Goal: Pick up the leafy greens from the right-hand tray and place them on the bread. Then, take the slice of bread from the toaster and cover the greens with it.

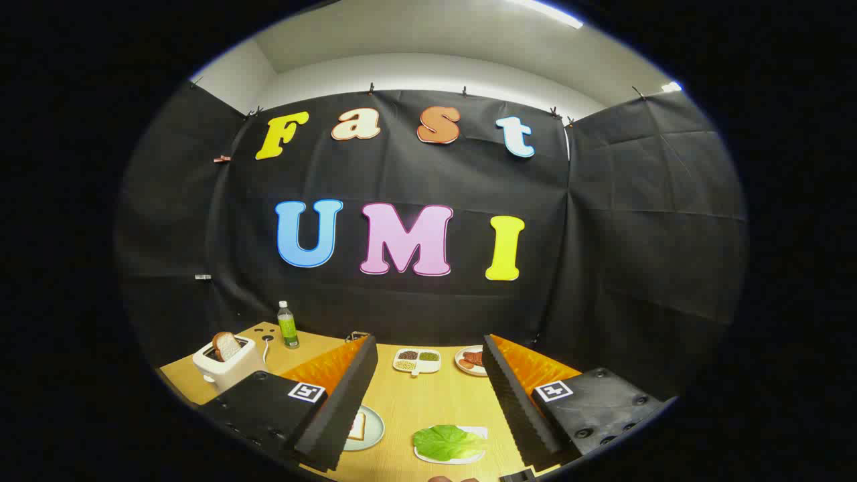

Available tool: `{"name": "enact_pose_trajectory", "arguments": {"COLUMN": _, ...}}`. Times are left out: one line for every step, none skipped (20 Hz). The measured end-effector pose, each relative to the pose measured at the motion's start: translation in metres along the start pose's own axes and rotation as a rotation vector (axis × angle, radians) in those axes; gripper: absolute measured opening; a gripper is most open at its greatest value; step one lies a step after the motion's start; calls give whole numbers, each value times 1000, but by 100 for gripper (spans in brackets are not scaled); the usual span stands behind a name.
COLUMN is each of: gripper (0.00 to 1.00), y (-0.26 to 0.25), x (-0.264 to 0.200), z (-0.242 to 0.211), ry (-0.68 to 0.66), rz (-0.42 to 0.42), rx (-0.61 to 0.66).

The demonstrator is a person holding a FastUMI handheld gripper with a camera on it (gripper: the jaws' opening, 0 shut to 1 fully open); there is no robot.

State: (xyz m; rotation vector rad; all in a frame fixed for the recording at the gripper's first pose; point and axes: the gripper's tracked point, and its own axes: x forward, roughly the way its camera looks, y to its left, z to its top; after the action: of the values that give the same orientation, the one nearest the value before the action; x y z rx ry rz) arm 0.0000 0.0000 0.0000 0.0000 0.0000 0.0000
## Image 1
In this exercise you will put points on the green label drink bottle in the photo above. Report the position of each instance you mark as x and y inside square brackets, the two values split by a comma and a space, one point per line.
[288, 331]

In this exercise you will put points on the round white plate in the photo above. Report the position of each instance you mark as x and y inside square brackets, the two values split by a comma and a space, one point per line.
[477, 372]

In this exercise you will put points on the black backdrop cloth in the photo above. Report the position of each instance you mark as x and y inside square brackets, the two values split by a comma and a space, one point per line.
[602, 234]

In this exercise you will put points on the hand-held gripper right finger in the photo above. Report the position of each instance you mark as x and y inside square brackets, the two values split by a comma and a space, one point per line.
[512, 408]

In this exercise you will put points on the pale green round plate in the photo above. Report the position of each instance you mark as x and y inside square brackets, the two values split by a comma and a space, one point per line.
[375, 428]

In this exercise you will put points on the square white plate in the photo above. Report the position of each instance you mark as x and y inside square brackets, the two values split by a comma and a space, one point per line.
[479, 432]

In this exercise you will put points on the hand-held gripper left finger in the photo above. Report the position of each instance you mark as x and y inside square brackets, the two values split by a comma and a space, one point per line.
[345, 408]

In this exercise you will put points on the dark red beans pile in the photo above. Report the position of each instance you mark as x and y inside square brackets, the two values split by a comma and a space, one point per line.
[408, 355]

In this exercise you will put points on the toasted bread slice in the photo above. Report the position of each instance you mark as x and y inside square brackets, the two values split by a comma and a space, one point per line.
[227, 347]

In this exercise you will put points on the white compartment dish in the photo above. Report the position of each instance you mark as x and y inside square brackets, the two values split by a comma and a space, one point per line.
[428, 367]

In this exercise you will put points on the green beans pile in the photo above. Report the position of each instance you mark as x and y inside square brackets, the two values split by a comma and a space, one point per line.
[428, 356]

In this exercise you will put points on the green lettuce leaf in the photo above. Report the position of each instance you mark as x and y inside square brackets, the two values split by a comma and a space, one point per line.
[445, 442]

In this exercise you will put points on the small white bread slice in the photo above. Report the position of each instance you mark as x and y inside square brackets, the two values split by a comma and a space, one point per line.
[358, 427]

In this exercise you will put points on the brown meat piece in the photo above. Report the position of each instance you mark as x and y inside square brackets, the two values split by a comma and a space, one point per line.
[474, 358]

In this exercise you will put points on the white toaster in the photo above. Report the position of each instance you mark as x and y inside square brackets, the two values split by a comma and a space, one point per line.
[231, 371]

